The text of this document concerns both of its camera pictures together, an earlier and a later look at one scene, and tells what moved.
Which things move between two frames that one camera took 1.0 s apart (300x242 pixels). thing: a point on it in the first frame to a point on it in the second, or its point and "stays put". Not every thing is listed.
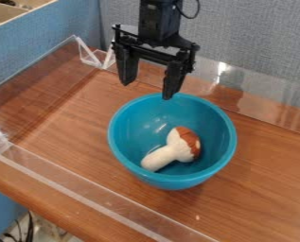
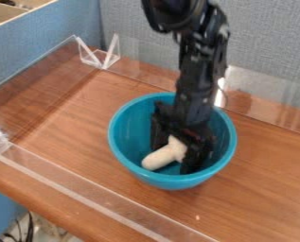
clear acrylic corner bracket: (98, 58) stays put
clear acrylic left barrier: (50, 70) stays put
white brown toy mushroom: (182, 147) stays put
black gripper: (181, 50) to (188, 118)
